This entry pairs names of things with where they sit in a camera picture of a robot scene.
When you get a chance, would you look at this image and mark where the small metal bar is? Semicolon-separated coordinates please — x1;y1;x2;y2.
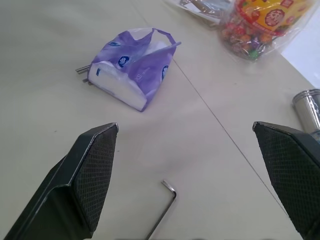
75;64;94;87

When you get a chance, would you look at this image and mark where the candy jar in plastic bag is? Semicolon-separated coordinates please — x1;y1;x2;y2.
216;0;320;61

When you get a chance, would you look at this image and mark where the stainless steel cup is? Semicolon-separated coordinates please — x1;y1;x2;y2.
292;88;320;133

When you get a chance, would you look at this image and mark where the clear plastic bag with items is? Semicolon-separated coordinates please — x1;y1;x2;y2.
164;0;235;27

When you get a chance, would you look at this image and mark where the purple tissue pack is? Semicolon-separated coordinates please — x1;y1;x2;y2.
87;27;182;113

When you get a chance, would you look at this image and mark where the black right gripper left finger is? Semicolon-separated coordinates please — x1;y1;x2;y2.
0;122;119;240

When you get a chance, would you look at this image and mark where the metal hex key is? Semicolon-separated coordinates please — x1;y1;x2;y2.
145;179;178;240

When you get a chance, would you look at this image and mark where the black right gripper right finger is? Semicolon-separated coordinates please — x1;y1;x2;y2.
252;121;320;240

